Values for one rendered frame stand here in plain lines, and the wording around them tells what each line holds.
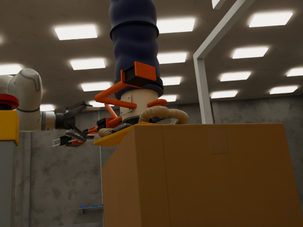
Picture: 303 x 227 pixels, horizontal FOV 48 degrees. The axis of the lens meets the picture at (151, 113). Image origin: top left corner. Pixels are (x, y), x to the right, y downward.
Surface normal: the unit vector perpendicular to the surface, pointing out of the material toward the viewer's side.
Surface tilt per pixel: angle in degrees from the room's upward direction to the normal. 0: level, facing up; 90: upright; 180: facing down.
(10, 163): 90
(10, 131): 90
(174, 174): 90
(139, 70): 90
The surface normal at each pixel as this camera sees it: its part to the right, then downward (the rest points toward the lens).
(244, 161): 0.26, -0.31
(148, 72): 0.66, -0.28
